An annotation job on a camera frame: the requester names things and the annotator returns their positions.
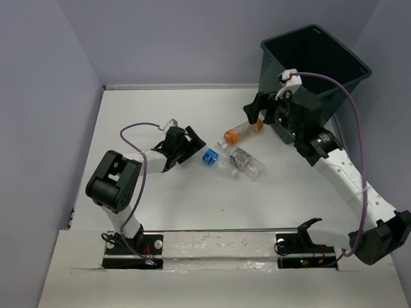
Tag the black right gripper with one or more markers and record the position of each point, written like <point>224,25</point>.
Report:
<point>253,108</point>

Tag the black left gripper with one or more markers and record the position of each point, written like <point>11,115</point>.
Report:
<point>192,145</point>

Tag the clear bottle blue label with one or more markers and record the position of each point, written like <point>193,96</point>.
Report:
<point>217,162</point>

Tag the Pocari Sweat labelled bottle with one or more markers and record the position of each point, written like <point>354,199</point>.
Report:
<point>244,162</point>

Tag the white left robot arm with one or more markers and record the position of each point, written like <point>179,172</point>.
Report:
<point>113,183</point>

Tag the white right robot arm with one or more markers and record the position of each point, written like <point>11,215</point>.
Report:
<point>381,228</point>

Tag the orange label bottle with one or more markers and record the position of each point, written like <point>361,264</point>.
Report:
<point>237,134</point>

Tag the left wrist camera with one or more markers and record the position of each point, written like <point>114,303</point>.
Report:
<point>171,123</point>

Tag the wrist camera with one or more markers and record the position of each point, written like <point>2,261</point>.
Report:
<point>171,123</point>
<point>290,81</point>

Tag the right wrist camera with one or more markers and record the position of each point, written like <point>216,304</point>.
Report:
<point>290,81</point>

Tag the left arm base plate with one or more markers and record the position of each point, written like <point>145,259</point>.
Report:
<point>146,256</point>

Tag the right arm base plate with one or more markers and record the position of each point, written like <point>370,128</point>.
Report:
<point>293,253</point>

